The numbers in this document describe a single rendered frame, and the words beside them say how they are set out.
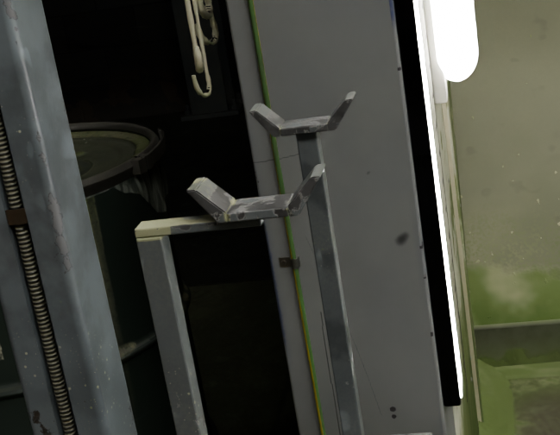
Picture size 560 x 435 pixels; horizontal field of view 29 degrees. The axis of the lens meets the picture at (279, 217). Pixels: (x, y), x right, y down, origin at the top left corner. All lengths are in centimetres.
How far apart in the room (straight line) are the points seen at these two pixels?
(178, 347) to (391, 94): 58
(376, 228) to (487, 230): 151
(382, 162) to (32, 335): 54
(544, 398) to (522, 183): 54
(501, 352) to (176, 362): 207
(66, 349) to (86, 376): 2
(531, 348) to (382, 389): 142
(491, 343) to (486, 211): 33
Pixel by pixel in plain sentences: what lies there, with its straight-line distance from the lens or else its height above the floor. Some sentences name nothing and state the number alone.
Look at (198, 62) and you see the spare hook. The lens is 122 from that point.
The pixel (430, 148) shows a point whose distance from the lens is 121.
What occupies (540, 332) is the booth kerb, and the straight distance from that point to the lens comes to 270.
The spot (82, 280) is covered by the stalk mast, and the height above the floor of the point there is 103.
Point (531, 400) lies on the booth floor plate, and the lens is 261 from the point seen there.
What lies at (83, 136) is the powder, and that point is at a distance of 212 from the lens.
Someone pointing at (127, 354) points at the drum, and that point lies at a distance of 178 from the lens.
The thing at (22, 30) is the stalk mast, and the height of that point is 121.
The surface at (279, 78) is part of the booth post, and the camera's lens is 120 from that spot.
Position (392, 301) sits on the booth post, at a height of 79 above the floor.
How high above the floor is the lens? 128
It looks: 17 degrees down
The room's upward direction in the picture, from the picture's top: 9 degrees counter-clockwise
